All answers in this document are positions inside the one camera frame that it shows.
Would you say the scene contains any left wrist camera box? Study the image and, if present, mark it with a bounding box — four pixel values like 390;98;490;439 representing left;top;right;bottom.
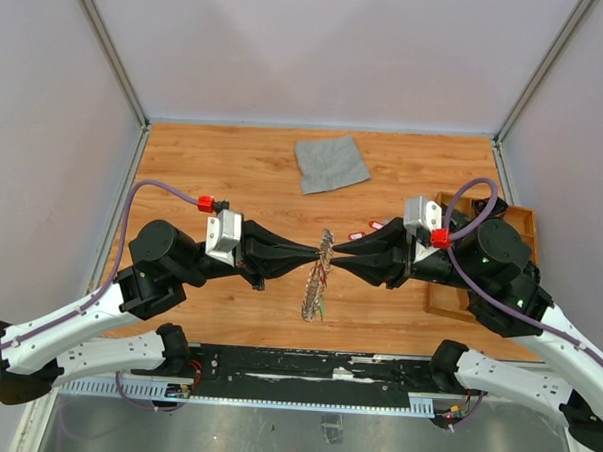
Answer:
205;210;243;267

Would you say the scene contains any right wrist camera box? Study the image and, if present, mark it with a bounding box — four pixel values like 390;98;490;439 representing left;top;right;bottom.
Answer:
403;195;442;259

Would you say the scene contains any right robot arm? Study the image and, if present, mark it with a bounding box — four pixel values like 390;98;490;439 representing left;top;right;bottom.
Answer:
332;217;603;452

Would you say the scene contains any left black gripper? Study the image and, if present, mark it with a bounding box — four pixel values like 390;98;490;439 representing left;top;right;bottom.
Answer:
175;209;323;293

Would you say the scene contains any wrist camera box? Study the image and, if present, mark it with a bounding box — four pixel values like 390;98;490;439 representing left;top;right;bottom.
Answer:
205;210;243;267
403;195;442;259

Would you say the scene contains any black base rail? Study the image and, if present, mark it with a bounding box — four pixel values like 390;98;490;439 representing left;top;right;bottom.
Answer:
132;343;466;407

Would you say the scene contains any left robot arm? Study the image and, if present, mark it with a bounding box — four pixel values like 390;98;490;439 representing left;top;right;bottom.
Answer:
0;220;319;406

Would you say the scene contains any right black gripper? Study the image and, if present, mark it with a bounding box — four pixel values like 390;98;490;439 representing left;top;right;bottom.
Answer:
328;212;488;292

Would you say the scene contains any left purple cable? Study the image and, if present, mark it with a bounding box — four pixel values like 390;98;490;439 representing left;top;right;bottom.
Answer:
0;172;217;406

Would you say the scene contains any wooden compartment tray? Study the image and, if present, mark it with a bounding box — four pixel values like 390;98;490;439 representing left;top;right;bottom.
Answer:
424;191;540;325

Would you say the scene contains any grey cloth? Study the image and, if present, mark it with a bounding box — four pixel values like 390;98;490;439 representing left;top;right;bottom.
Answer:
295;135;371;195

